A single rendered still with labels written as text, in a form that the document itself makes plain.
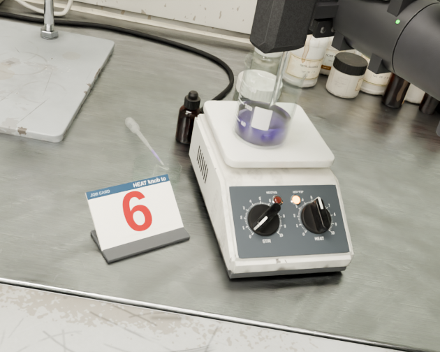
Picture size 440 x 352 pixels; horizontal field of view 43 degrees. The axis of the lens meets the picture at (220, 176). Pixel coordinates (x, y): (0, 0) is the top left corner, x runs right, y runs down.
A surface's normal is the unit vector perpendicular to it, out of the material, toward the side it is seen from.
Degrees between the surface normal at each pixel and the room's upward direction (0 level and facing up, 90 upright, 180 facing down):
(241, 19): 90
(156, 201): 40
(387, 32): 83
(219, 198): 90
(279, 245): 30
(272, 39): 90
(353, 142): 0
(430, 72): 100
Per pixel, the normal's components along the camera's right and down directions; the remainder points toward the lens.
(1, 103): 0.17, -0.79
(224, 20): -0.07, 0.58
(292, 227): 0.26, -0.39
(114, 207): 0.47, -0.24
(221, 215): -0.96, 0.01
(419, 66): -0.85, 0.33
